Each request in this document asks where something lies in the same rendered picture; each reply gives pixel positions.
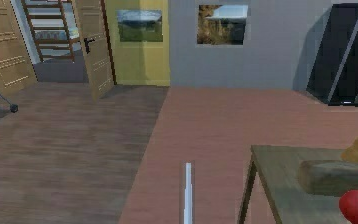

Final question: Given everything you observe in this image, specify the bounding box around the light wooden panelled door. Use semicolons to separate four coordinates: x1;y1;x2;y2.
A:
0;0;39;98

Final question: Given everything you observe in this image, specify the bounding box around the brown wooden room door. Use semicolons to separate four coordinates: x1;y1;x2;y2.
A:
72;0;117;102

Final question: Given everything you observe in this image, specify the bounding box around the black door handle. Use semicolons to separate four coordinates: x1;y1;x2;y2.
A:
83;37;96;55

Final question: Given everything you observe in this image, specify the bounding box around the red tomato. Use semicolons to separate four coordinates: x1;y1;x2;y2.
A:
338;189;358;224

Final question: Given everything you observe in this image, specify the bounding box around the brown bread loaf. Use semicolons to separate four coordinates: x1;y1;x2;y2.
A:
297;159;358;197

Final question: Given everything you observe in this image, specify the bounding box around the framed green landscape picture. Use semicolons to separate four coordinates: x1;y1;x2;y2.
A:
116;9;164;43

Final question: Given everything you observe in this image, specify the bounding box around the olive wooden table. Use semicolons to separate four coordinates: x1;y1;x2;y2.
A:
236;144;358;224

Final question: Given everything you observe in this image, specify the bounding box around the framed brown landscape picture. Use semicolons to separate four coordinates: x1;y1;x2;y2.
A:
196;4;250;46

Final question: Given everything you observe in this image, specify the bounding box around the thin white upright post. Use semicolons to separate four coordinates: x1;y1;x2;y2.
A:
183;162;194;224

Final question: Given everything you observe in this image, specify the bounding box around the brown wooden ladder shelf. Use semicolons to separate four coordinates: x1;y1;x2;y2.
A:
20;0;82;64

